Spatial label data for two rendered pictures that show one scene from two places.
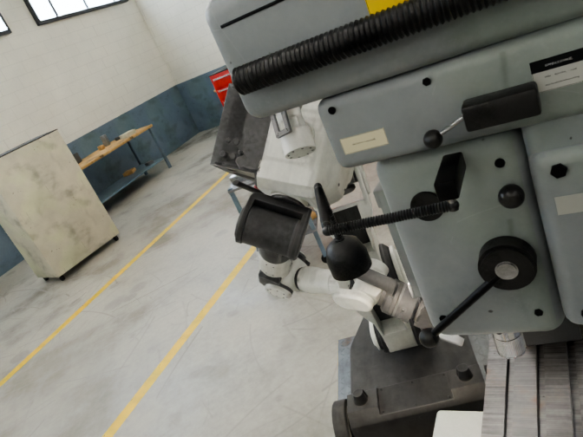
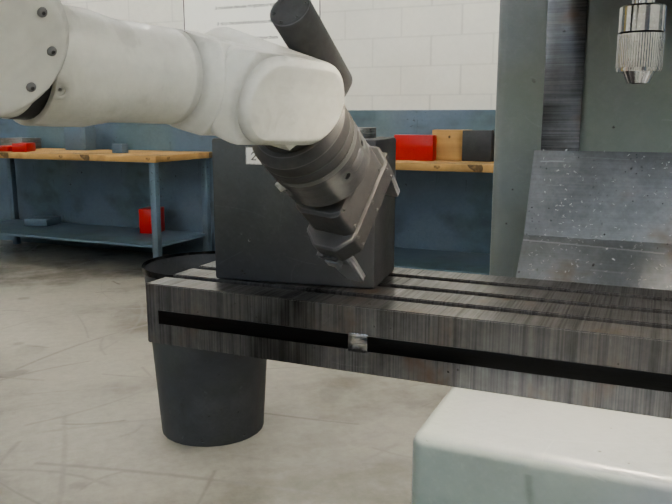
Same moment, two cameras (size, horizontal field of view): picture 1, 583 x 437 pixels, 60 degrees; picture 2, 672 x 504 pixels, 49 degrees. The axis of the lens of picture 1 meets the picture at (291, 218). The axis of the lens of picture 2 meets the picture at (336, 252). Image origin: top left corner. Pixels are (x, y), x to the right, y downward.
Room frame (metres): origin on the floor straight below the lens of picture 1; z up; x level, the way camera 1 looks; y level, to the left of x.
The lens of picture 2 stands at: (1.12, 0.50, 1.15)
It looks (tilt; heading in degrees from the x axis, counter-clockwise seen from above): 10 degrees down; 261
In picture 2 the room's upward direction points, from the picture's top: straight up
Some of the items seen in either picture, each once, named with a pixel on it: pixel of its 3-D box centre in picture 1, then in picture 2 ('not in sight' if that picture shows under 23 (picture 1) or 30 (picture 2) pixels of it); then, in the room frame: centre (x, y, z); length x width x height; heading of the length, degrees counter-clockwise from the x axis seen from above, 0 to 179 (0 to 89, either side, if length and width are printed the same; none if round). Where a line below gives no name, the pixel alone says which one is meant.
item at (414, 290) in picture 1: (407, 239); not in sight; (0.73, -0.16, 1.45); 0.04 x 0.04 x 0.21; 57
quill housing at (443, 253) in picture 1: (475, 215); not in sight; (0.67, -0.25, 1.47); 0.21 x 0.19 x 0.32; 147
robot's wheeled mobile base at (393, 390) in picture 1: (405, 344); not in sight; (1.54, -0.19, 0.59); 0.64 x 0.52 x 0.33; 165
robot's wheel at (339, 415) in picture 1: (347, 428); not in sight; (1.37, 0.12, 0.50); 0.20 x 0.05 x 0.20; 165
